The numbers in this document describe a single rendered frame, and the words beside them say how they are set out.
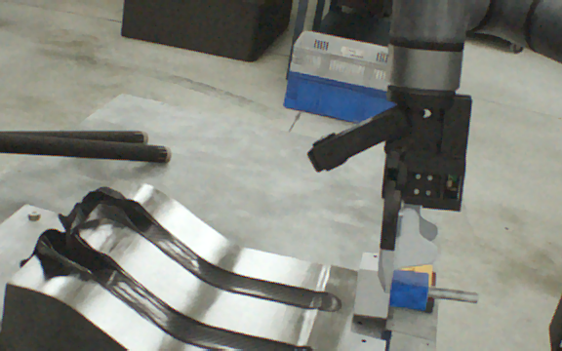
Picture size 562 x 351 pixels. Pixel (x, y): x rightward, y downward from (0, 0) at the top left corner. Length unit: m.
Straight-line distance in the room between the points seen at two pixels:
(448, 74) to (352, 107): 3.28
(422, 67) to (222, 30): 4.06
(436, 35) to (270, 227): 0.53
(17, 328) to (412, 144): 0.44
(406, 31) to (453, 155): 0.13
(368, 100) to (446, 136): 3.24
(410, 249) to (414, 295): 0.06
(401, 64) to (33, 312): 0.43
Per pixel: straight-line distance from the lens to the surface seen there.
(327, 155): 0.75
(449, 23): 0.72
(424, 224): 0.82
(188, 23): 4.80
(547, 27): 0.72
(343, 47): 4.29
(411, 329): 0.99
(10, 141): 1.12
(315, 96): 3.99
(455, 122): 0.74
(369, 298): 0.79
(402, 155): 0.74
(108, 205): 0.87
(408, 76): 0.72
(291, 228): 1.15
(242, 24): 4.70
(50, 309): 0.73
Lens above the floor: 1.35
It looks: 25 degrees down
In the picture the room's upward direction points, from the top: 10 degrees clockwise
